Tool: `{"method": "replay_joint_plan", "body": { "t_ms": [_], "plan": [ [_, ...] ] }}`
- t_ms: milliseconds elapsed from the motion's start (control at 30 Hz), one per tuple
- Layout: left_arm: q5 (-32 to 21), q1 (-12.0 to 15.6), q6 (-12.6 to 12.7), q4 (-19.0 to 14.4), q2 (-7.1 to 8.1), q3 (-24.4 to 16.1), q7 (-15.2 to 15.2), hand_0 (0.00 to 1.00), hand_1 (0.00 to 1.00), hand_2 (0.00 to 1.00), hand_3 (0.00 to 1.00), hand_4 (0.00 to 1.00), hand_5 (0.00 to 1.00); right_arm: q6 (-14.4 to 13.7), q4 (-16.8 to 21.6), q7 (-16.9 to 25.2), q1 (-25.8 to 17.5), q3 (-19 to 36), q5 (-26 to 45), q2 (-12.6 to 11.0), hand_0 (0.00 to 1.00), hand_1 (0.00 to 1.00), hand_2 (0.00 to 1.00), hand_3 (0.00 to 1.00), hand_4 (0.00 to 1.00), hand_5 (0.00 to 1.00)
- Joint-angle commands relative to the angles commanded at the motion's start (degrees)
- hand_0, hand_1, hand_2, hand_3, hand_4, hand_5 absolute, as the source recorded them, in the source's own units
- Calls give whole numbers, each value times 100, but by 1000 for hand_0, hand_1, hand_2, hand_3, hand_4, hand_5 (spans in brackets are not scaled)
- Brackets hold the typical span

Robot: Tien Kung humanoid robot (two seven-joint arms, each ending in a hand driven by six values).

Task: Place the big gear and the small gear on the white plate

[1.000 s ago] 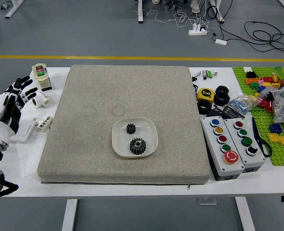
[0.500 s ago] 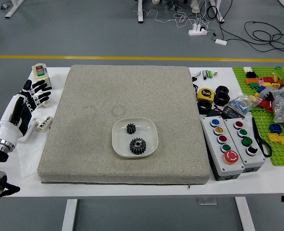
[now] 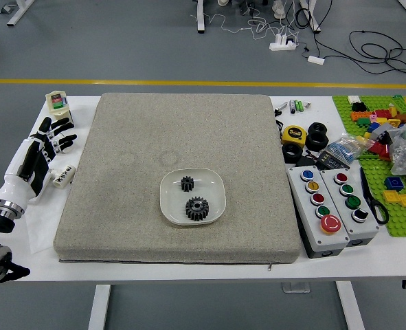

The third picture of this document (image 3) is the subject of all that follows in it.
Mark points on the black digital display module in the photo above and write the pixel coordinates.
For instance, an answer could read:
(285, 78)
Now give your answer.
(333, 161)

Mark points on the orange building brick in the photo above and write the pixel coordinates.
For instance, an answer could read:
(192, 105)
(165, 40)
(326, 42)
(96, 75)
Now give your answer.
(359, 115)

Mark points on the grey four-button control box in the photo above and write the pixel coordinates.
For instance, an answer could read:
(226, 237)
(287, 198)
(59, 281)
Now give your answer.
(367, 223)

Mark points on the grey five-button control box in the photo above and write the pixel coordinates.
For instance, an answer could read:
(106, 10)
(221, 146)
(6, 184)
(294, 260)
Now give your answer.
(302, 206)

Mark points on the big red building brick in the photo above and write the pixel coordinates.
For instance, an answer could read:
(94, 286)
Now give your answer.
(378, 148)

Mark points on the small green building brick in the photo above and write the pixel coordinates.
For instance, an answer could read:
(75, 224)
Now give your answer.
(362, 122)

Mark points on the blue square building brick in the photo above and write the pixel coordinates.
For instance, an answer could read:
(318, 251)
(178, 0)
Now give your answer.
(394, 183)

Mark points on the big black gear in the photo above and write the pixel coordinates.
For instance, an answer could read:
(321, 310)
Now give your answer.
(192, 214)

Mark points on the small white clip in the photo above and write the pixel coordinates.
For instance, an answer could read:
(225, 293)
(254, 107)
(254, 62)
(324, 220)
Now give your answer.
(307, 104)

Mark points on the beige switch box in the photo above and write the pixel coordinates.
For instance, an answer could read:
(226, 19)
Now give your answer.
(59, 108)

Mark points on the white power strip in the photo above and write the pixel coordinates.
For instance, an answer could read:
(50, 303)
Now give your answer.
(282, 44)

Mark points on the yellow tape measure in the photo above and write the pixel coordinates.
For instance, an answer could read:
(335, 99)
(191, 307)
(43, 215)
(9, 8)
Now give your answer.
(293, 134)

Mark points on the black rubber tyre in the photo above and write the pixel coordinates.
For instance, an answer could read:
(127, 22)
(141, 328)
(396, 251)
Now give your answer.
(316, 141)
(292, 153)
(318, 128)

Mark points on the long red building brick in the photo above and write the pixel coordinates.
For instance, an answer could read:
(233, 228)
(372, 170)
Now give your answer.
(381, 113)

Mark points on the small black electronic part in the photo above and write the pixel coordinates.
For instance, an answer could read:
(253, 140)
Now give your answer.
(306, 161)

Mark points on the white table leg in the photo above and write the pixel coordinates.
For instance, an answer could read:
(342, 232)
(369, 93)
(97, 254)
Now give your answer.
(350, 306)
(99, 306)

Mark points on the white square plate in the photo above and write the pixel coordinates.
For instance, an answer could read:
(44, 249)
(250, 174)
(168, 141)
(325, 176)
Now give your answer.
(209, 192)

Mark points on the pink building brick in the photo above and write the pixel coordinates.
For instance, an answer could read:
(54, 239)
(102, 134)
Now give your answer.
(373, 118)

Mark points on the small black gear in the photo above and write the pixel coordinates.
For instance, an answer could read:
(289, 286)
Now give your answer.
(185, 185)

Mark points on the grey metal bracket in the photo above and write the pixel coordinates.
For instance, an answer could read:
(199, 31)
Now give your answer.
(295, 287)

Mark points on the white building brick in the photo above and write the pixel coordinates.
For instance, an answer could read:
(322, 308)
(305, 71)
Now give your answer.
(353, 99)

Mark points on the green building baseplate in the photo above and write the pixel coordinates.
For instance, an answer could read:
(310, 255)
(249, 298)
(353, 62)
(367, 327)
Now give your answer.
(374, 175)

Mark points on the white power adapter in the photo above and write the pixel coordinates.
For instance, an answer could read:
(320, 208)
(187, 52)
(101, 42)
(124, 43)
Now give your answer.
(316, 60)

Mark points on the green battery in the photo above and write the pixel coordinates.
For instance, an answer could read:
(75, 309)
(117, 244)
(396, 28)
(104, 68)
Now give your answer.
(301, 106)
(296, 105)

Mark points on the grey-brown cushion mat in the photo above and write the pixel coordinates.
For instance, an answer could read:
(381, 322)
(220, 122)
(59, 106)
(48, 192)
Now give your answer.
(189, 130)

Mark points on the long green building brick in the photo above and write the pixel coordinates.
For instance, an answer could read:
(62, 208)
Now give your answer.
(400, 103)

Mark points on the white pipe tee fitting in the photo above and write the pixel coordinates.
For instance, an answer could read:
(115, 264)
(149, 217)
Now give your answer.
(65, 175)

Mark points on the black building brick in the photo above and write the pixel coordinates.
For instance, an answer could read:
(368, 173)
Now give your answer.
(358, 106)

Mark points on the black scissors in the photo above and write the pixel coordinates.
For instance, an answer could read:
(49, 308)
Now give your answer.
(367, 187)

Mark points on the clear bag of blue parts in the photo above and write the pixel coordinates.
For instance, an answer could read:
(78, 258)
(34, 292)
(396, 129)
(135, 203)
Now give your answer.
(343, 148)

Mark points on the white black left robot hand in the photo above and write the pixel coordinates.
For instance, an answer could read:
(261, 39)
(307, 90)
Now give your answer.
(13, 187)

